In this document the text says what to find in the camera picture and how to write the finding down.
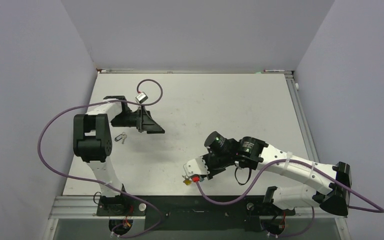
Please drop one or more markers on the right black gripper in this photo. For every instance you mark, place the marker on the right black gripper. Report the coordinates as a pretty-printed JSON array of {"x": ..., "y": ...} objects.
[{"x": 212, "y": 172}]

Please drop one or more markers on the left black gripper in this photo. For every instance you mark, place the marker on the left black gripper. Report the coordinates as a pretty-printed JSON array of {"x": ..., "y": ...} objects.
[{"x": 144, "y": 122}]

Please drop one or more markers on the blue key tag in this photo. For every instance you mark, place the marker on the blue key tag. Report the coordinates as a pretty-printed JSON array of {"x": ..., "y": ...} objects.
[{"x": 121, "y": 138}]

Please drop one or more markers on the yellow key tag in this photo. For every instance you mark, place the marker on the yellow key tag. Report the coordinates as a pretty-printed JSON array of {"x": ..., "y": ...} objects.
[{"x": 187, "y": 182}]

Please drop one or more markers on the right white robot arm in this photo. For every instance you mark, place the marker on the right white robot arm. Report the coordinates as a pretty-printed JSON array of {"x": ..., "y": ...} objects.
[{"x": 322, "y": 185}]

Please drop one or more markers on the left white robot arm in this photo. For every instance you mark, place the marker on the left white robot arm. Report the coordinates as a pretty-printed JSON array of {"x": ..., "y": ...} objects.
[{"x": 93, "y": 143}]

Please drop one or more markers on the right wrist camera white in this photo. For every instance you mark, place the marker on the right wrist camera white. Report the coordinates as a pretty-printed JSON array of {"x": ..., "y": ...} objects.
[{"x": 195, "y": 170}]

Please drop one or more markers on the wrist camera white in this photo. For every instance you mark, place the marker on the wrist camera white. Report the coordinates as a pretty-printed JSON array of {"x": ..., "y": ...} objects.
[
  {"x": 195, "y": 170},
  {"x": 141, "y": 97}
]

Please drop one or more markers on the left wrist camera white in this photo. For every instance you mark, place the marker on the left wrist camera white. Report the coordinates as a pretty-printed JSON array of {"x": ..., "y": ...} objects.
[{"x": 141, "y": 97}]

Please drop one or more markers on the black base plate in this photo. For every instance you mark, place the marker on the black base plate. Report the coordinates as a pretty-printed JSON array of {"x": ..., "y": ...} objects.
[{"x": 193, "y": 213}]

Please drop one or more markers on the aluminium frame rail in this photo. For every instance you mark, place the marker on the aluminium frame rail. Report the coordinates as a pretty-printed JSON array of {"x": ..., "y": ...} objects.
[{"x": 311, "y": 132}]

